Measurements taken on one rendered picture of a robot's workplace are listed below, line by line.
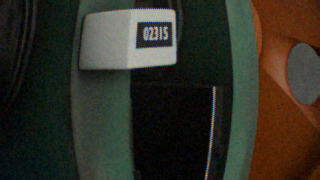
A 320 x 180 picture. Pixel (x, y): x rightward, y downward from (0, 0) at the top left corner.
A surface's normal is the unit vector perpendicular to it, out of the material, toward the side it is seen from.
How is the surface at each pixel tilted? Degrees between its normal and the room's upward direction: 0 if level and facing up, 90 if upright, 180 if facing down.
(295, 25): 90
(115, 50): 90
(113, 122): 90
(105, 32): 90
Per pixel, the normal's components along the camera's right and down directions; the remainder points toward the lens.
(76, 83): 0.91, 0.04
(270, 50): -0.42, 0.06
